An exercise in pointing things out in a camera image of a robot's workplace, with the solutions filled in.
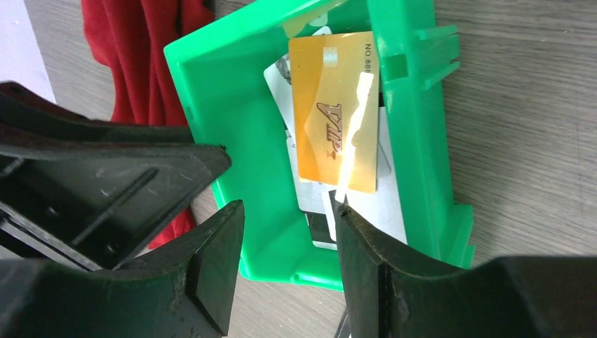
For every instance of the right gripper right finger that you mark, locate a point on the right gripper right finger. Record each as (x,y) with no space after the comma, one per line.
(393,290)

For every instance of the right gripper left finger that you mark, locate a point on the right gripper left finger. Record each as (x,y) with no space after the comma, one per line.
(184,288)

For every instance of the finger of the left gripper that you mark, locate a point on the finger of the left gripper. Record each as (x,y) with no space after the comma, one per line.
(92,194)

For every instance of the green plastic bin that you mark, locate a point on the green plastic bin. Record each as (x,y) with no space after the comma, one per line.
(218,74)

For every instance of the gold credit card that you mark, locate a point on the gold credit card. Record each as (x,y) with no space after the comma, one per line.
(335,92)

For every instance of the striped white credit card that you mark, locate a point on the striped white credit card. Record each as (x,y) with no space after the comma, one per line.
(322,225)

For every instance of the red cloth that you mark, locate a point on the red cloth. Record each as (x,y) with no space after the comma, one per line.
(129,36)

